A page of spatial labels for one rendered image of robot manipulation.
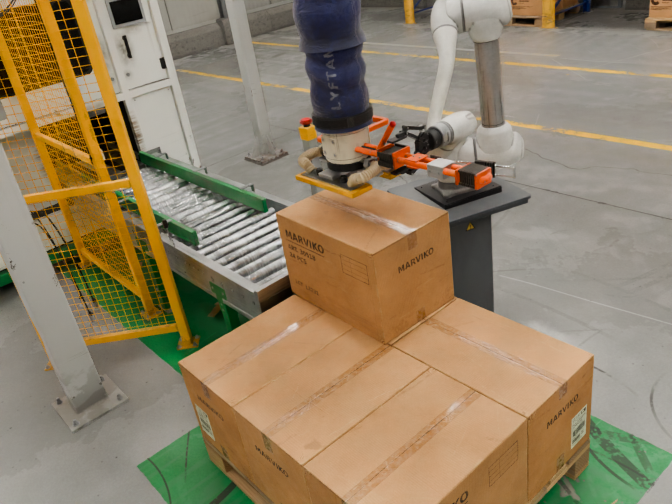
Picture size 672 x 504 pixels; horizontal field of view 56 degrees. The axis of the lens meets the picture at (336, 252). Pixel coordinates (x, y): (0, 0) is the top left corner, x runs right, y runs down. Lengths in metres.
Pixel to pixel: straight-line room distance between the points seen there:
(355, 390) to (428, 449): 0.37
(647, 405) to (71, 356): 2.61
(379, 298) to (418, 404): 0.41
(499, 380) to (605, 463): 0.68
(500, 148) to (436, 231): 0.65
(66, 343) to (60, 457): 0.52
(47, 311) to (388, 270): 1.64
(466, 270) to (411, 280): 0.78
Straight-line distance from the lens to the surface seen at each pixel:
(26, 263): 3.09
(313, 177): 2.45
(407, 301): 2.44
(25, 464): 3.39
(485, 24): 2.78
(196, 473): 2.93
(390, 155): 2.19
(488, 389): 2.23
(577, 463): 2.66
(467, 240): 3.08
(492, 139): 2.92
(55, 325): 3.23
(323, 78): 2.26
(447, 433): 2.09
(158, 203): 4.15
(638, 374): 3.19
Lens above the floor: 2.03
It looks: 29 degrees down
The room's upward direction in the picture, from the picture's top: 10 degrees counter-clockwise
